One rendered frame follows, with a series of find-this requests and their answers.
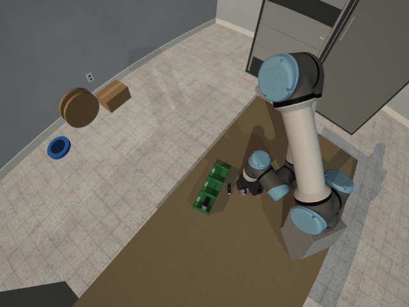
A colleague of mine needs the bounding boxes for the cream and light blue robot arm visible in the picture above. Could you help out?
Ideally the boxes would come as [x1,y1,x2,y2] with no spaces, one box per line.
[245,52,354,235]

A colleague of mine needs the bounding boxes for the green rack of three bins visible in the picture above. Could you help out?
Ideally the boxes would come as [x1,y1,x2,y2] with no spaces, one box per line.
[193,163,229,215]

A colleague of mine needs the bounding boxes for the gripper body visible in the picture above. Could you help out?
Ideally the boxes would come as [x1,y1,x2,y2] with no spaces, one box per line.
[236,168,263,196]

